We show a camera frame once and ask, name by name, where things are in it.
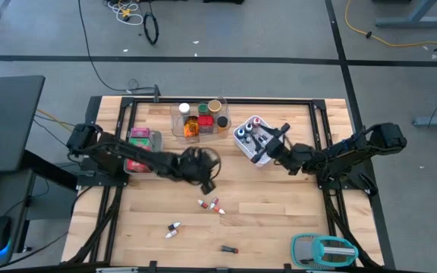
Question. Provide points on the red smoked paprika tin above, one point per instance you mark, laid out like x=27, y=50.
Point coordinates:
x=205, y=123

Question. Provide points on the orange spice jar black lid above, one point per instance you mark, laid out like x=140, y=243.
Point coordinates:
x=222, y=121

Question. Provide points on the spice jar gold lid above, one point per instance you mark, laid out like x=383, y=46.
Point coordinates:
x=214, y=107

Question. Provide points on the white perforated plastic basket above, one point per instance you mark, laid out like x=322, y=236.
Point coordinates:
x=246, y=146

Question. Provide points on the green cereal box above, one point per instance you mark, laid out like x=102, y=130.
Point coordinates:
x=141, y=143

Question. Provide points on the dark tube red cap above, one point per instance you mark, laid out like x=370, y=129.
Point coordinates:
x=228, y=249

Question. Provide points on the beige plastic organiser bin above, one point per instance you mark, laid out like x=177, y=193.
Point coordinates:
x=158, y=140

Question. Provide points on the red Froot Loops cereal box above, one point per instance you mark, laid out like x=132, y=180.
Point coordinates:
x=135, y=167

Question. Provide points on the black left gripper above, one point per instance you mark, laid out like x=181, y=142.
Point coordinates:
x=197, y=167

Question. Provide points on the blue food colour bottle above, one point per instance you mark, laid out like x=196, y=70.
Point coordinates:
x=240, y=132

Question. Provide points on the grey side desk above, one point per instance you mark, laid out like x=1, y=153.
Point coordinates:
x=10, y=197

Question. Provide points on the black food colour bottle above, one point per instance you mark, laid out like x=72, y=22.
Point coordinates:
x=248, y=127

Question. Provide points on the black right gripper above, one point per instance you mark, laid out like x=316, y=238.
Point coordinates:
x=283, y=151

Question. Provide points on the pink cereal box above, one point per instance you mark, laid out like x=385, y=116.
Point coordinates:
x=140, y=132

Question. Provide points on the orange dropper bottle white cap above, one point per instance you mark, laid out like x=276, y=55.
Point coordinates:
x=219, y=210

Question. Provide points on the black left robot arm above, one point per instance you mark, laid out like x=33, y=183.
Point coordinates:
x=127, y=151

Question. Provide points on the clear plastic bin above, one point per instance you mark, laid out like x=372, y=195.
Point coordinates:
x=224, y=134

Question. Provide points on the spice jar white lid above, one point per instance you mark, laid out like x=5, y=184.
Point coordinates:
x=184, y=108

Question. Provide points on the red label dropper bottle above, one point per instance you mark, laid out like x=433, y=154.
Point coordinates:
x=202, y=204
x=214, y=203

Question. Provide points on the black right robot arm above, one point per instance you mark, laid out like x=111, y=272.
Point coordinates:
x=355, y=148

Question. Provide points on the black desk top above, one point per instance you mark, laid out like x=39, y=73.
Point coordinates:
x=13, y=121

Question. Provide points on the orange brown snack packet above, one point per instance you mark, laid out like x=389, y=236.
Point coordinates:
x=191, y=128

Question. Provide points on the grey table leg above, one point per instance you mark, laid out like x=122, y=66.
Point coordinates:
x=419, y=9

